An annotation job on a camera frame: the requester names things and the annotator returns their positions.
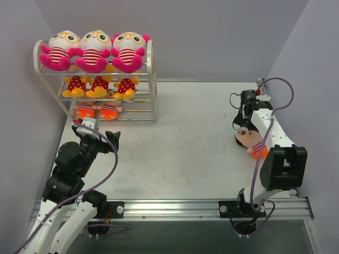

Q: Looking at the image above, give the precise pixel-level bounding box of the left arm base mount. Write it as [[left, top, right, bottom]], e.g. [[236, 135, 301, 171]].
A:
[[94, 201, 125, 219]]

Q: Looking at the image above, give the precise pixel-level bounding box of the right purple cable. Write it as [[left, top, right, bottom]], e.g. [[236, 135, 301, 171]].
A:
[[233, 77, 295, 236]]

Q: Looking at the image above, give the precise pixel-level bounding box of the pink plush with glasses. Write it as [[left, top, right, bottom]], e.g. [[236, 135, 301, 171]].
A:
[[39, 30, 81, 71]]

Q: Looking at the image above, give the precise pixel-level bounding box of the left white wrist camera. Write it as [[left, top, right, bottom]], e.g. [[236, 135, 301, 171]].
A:
[[72, 117, 100, 139]]

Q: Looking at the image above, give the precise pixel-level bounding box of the cream two-tier shelf rack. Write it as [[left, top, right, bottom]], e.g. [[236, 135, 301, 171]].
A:
[[33, 40, 158, 122]]

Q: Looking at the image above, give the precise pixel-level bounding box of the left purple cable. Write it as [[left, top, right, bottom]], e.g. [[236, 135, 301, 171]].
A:
[[13, 123, 130, 254]]

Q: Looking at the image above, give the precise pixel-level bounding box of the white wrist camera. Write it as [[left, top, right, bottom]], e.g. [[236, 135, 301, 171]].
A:
[[256, 87, 271, 102], [72, 117, 100, 139]]

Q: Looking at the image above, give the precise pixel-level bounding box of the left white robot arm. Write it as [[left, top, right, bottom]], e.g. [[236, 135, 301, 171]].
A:
[[16, 124, 121, 253]]

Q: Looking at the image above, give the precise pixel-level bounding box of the aluminium front rail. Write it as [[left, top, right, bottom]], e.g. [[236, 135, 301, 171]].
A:
[[89, 195, 314, 222]]

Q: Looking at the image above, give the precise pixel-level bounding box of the purple cable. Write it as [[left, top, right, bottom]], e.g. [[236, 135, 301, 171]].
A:
[[13, 123, 130, 254], [233, 77, 295, 236]]

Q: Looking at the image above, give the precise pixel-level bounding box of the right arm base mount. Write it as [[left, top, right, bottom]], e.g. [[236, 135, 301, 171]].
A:
[[218, 196, 266, 219]]

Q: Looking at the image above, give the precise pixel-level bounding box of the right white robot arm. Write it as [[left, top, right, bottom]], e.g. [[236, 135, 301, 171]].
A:
[[234, 89, 308, 216]]

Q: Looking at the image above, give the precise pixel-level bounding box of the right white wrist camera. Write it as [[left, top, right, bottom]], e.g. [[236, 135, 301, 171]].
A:
[[256, 87, 271, 102]]

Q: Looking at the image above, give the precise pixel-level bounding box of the peach boy plush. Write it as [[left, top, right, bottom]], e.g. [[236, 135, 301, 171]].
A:
[[235, 127, 268, 159], [97, 92, 122, 121], [73, 102, 98, 119]]

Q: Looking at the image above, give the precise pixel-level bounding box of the yellow bear plush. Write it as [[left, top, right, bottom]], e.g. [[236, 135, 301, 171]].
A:
[[86, 75, 113, 98], [62, 66, 92, 98], [113, 75, 139, 99]]

